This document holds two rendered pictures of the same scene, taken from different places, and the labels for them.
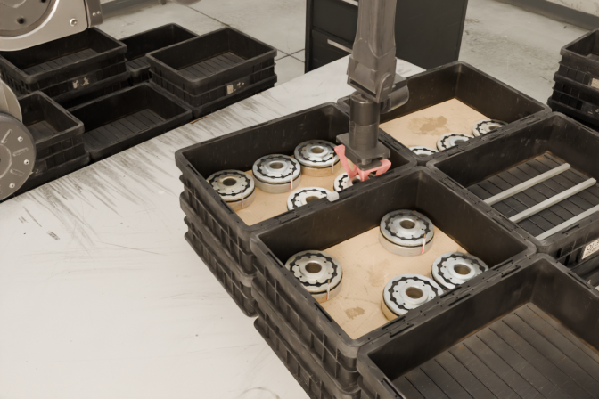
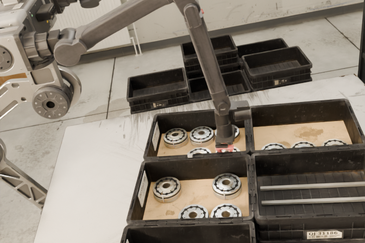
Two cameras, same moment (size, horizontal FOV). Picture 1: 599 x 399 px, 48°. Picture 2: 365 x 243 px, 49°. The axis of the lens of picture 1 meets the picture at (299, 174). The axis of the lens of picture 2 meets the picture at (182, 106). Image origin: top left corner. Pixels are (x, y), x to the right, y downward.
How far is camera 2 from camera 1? 0.92 m
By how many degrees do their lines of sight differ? 38
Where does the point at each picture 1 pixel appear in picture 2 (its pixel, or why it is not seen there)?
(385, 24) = (212, 78)
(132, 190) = not seen: hidden behind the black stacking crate
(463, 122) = (331, 136)
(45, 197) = (134, 118)
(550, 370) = not seen: outside the picture
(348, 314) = (167, 212)
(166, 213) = not seen: hidden behind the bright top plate
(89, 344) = (99, 184)
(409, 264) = (215, 202)
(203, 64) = (276, 65)
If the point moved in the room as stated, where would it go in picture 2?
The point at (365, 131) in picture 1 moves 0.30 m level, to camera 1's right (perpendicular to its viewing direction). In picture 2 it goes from (219, 128) to (296, 154)
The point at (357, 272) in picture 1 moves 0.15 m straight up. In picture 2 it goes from (190, 196) to (183, 165)
